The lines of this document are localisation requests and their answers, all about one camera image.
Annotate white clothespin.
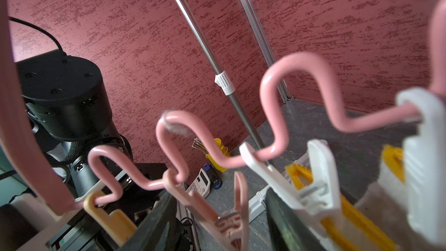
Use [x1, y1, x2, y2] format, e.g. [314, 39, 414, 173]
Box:
[396, 87, 446, 247]
[239, 139, 339, 251]

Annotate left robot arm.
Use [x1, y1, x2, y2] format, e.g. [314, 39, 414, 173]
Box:
[1, 25, 132, 251]

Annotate yellow cup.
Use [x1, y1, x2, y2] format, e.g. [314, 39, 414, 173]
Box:
[205, 138, 231, 173]

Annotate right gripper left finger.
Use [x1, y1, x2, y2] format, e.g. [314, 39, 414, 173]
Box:
[119, 192, 177, 251]

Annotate clothes rack with steel bars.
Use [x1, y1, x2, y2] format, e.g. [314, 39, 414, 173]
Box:
[175, 0, 275, 149]

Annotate white calculator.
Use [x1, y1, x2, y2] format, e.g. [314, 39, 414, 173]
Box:
[186, 168, 211, 199]

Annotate pink clip hanger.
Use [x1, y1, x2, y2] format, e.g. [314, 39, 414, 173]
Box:
[0, 0, 446, 217]

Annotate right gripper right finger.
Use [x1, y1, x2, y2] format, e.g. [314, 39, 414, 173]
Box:
[266, 189, 325, 251]

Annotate blue object behind calculator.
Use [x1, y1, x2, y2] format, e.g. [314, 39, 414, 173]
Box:
[203, 163, 223, 189]

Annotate yellow clothespin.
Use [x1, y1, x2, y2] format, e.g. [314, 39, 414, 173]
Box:
[83, 191, 137, 247]

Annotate pencils in cup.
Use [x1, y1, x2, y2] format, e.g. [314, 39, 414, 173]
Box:
[192, 138, 209, 155]

